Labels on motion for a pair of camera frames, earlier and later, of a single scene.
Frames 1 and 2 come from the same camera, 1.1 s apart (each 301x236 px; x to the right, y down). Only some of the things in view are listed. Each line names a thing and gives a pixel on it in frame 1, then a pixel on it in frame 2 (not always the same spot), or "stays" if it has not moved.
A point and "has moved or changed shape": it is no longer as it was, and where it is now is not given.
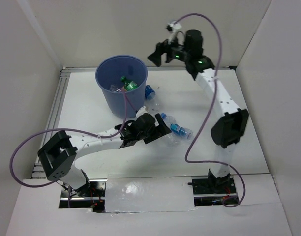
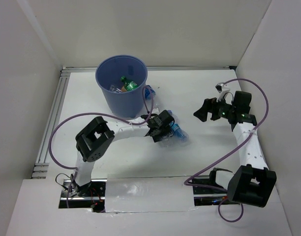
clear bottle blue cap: (181, 131) has moved or changed shape
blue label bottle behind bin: (149, 93) stays
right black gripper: (161, 48) → (209, 104)
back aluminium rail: (77, 69) stays
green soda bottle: (129, 85) stays
